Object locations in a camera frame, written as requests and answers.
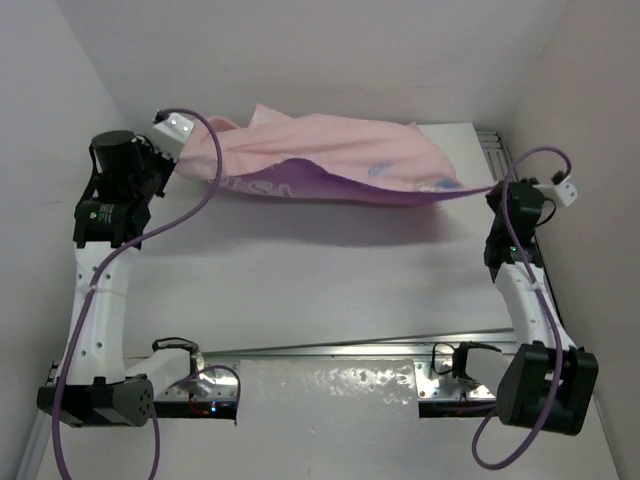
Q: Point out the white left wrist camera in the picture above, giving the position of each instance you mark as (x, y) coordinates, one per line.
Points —
(170, 133)

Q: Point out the white front cover board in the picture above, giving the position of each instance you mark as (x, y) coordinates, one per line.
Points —
(301, 420)

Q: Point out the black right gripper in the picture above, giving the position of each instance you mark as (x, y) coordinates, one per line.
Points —
(494, 196)

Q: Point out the pink purple pillowcase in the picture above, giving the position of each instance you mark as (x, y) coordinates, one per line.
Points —
(323, 157)

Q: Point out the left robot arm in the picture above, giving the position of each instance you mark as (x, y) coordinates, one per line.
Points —
(92, 387)

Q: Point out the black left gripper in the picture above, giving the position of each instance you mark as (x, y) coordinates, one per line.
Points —
(144, 147)

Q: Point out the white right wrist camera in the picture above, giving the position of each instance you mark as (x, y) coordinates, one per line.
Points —
(563, 190)

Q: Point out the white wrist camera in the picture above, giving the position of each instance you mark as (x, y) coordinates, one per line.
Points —
(563, 190)
(170, 133)

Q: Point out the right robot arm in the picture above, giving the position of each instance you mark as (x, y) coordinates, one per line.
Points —
(549, 379)

